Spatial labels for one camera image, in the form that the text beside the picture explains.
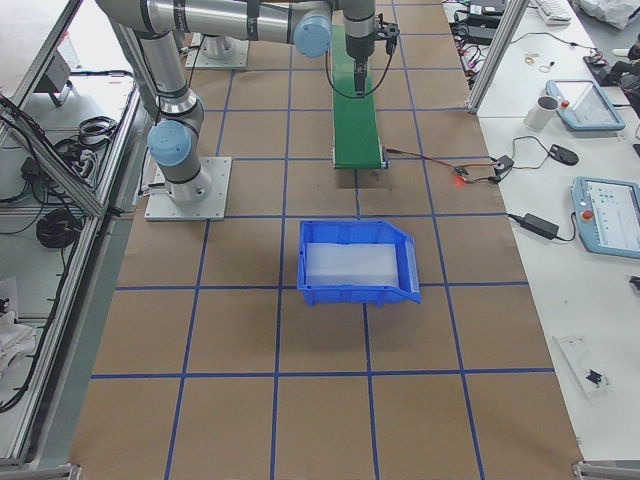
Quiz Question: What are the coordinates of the blue teach pendant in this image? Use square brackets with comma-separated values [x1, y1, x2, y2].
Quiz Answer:
[545, 80, 626, 132]
[571, 177, 639, 259]

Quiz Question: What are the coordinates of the far blue teach pendant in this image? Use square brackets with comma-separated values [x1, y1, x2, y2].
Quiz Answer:
[545, 80, 626, 132]

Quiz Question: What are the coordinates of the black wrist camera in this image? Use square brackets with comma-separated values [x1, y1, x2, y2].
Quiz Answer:
[376, 13, 400, 57]

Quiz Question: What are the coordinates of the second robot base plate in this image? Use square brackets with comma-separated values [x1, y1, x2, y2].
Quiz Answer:
[185, 34, 249, 70]

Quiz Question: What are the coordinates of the green conveyor belt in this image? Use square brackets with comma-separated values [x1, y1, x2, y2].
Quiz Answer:
[329, 25, 387, 170]

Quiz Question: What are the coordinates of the black computer mouse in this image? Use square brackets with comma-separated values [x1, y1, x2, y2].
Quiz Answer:
[549, 144, 579, 166]

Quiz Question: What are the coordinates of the aluminium frame post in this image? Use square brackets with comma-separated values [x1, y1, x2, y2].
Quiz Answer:
[467, 0, 529, 114]

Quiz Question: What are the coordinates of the small black power adapter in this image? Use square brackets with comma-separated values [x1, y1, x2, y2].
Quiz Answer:
[520, 213, 559, 240]

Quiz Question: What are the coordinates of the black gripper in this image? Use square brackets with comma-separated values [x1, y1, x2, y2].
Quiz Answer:
[345, 33, 374, 96]

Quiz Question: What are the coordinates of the small black controller box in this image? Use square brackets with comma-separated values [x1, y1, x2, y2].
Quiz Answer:
[492, 155, 514, 177]

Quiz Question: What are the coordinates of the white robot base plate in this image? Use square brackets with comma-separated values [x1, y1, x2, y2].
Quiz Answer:
[144, 157, 232, 221]

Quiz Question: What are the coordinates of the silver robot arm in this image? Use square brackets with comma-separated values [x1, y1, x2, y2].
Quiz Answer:
[100, 1, 376, 217]

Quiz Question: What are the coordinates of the blue plastic bin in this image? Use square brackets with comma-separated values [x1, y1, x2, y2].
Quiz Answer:
[297, 220, 422, 306]

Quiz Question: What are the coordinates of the near blue teach pendant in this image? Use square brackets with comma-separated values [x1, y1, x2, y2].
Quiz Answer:
[571, 177, 639, 259]

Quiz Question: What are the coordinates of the white mug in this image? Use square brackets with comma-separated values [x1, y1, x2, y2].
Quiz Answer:
[524, 95, 559, 130]

